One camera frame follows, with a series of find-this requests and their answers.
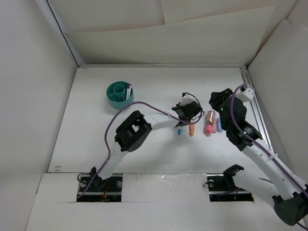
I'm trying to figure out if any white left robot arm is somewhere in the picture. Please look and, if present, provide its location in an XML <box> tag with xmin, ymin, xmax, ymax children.
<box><xmin>90</xmin><ymin>100</ymin><xmax>203</xmax><ymax>191</ymax></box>

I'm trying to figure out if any blue translucent correction tape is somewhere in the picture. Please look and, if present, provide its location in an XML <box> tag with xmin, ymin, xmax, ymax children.
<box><xmin>217</xmin><ymin>117</ymin><xmax>223</xmax><ymax>133</ymax></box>

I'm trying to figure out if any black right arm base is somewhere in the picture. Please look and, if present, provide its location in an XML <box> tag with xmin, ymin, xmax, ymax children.
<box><xmin>203</xmin><ymin>165</ymin><xmax>254</xmax><ymax>202</ymax></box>

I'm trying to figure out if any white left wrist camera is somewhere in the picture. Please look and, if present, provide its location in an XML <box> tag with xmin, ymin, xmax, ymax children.
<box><xmin>180</xmin><ymin>92</ymin><xmax>197</xmax><ymax>105</ymax></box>

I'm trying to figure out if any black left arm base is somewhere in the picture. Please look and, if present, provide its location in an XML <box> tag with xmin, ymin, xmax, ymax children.
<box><xmin>77</xmin><ymin>171</ymin><xmax>123</xmax><ymax>203</ymax></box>

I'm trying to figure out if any purple capped white marker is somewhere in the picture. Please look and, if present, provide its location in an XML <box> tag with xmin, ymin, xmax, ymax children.
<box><xmin>127</xmin><ymin>84</ymin><xmax>132</xmax><ymax>99</ymax></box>

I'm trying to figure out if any aluminium rail right side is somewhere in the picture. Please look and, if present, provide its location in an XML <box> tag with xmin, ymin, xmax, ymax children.
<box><xmin>240</xmin><ymin>65</ymin><xmax>272</xmax><ymax>150</ymax></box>

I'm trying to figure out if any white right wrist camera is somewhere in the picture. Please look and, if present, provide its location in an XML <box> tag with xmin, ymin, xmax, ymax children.
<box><xmin>235</xmin><ymin>85</ymin><xmax>255</xmax><ymax>103</ymax></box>

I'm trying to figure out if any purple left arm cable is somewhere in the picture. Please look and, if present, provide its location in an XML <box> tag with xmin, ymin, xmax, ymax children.
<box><xmin>79</xmin><ymin>91</ymin><xmax>205</xmax><ymax>200</ymax></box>

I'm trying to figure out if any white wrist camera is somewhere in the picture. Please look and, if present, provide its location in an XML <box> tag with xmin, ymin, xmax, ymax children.
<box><xmin>235</xmin><ymin>85</ymin><xmax>255</xmax><ymax>103</ymax></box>
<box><xmin>180</xmin><ymin>92</ymin><xmax>197</xmax><ymax>105</ymax></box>

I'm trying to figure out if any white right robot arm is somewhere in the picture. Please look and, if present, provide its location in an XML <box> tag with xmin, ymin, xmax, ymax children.
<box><xmin>209</xmin><ymin>85</ymin><xmax>308</xmax><ymax>226</ymax></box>

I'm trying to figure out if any red capped white marker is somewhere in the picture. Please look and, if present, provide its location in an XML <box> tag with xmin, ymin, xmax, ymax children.
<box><xmin>126</xmin><ymin>86</ymin><xmax>131</xmax><ymax>100</ymax></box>

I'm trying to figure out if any teal round divided organizer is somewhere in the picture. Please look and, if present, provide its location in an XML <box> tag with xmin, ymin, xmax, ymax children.
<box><xmin>106</xmin><ymin>81</ymin><xmax>134</xmax><ymax>110</ymax></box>

